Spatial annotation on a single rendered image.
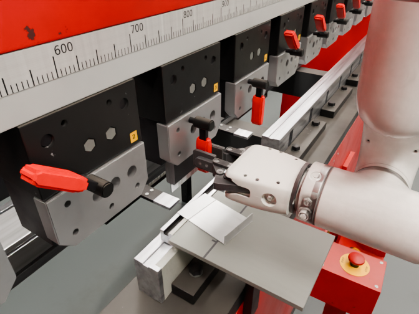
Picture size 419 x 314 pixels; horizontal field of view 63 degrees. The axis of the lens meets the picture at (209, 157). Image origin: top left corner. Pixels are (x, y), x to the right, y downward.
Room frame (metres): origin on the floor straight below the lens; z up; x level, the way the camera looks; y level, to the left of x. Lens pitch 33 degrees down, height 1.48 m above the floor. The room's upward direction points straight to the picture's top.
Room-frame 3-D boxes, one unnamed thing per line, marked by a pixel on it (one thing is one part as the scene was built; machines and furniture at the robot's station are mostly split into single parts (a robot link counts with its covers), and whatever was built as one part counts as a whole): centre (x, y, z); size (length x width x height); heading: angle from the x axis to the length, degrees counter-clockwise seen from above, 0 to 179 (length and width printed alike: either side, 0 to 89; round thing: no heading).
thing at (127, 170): (0.35, 0.16, 1.26); 0.15 x 0.09 x 0.17; 148
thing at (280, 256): (0.47, -0.08, 1.00); 0.26 x 0.18 x 0.01; 58
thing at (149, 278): (0.59, 0.01, 0.92); 0.39 x 0.06 x 0.10; 148
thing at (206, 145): (0.47, 0.01, 1.20); 0.04 x 0.02 x 0.10; 58
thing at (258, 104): (0.64, -0.09, 1.20); 0.04 x 0.02 x 0.10; 58
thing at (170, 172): (0.55, 0.04, 1.13); 0.10 x 0.02 x 0.10; 148
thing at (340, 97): (1.36, -0.54, 0.89); 0.30 x 0.05 x 0.03; 148
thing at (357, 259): (0.59, -0.37, 0.79); 0.04 x 0.04 x 0.04
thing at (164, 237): (0.57, 0.03, 0.99); 0.20 x 0.03 x 0.03; 148
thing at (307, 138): (1.03, -0.33, 0.89); 0.30 x 0.05 x 0.03; 148
